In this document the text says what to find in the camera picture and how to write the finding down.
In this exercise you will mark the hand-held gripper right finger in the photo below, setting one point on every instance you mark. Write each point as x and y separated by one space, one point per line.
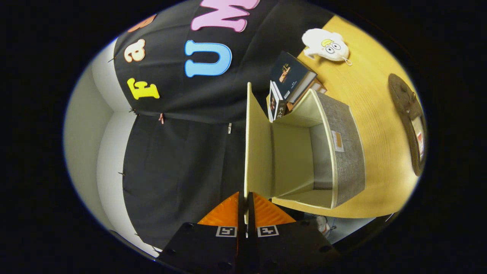
252 247

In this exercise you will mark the white cartoon face plush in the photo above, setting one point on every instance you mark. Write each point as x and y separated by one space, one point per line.
325 43

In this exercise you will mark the brown hardcover book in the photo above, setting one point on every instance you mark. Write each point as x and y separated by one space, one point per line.
319 90
310 88

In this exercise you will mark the brown fuzzy shoe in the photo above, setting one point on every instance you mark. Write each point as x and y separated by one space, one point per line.
409 114

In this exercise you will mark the dark cover book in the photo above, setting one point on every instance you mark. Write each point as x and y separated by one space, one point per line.
291 74

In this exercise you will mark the small white object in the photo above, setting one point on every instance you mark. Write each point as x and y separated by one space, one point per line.
323 224

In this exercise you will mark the grey fabric storage box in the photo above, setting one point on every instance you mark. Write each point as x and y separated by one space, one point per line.
293 152

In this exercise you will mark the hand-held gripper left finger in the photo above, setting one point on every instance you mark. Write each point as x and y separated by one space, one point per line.
241 243

